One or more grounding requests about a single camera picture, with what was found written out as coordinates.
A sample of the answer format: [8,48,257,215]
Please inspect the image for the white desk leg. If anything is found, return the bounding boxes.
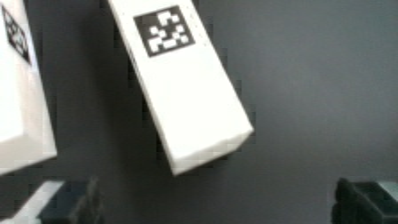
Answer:
[0,0,58,176]
[109,0,255,175]

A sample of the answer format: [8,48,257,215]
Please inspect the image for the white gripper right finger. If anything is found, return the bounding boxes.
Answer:
[333,178,398,224]

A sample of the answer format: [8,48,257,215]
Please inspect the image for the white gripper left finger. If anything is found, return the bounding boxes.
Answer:
[6,176,104,224]

